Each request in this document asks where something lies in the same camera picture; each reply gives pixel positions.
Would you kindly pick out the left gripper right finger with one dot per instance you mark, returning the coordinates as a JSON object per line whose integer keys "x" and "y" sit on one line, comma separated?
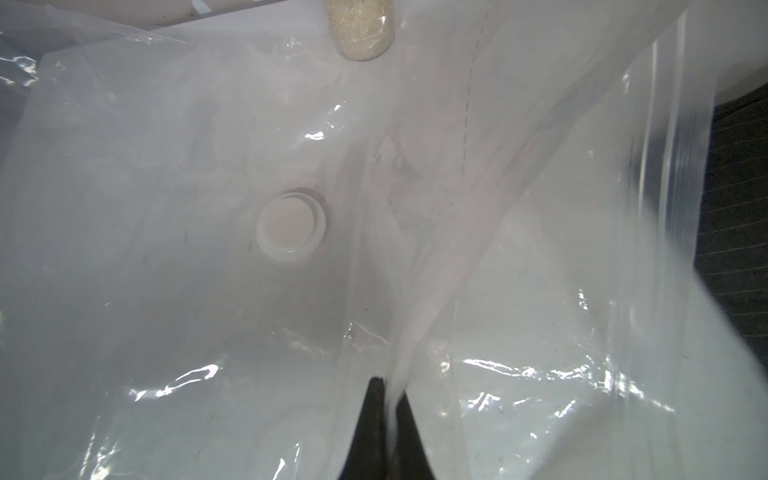
{"x": 409, "y": 460}

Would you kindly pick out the spice jar on table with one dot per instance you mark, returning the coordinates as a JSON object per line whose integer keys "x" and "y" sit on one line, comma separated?
{"x": 361, "y": 29}

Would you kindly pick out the dark grey pinstripe shirt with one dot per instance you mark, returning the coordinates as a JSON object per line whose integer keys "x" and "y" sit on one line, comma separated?
{"x": 731, "y": 252}

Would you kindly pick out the white bag valve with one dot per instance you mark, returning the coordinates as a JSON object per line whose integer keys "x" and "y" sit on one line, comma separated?
{"x": 291, "y": 227}

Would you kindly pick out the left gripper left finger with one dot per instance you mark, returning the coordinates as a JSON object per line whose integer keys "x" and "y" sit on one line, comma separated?
{"x": 367, "y": 455}

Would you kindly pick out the clear plastic vacuum bag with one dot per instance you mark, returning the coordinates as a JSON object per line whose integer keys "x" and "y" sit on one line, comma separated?
{"x": 512, "y": 195}

